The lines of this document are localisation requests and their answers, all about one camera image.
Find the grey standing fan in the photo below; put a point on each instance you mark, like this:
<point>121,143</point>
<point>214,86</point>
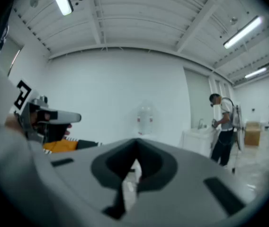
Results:
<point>239,126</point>

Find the chrome faucet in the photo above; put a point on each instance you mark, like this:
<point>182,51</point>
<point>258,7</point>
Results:
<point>200,122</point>

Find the cardboard box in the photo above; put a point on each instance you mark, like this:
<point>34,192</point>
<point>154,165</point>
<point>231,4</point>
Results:
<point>252,132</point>

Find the person's left forearm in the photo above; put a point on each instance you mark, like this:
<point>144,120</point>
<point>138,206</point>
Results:
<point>12,123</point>

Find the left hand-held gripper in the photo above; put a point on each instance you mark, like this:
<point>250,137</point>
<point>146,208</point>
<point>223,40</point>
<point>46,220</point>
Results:
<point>28,103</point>

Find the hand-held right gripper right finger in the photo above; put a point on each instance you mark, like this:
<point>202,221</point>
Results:
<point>184,174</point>

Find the orange sofa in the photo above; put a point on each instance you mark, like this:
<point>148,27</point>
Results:
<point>58,146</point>

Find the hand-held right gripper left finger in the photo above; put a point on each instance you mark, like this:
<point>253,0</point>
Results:
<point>82,188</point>

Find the ceiling tube light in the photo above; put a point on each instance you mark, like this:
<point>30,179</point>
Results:
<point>63,2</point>
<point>243,32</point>
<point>255,72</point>

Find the white water dispenser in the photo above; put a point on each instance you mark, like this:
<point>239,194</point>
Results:
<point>137,169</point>

